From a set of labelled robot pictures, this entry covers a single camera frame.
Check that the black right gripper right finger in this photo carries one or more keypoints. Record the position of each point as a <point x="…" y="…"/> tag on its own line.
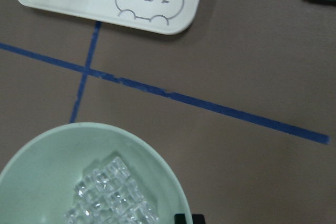
<point x="198" y="219"/>

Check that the light green bowl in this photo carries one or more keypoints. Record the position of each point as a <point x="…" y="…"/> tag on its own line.
<point x="37" y="184"/>

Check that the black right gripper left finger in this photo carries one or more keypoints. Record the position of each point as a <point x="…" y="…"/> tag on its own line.
<point x="180" y="218"/>

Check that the clear ice cubes in bowl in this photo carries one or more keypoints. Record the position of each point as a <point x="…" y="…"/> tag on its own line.
<point x="110" y="194"/>

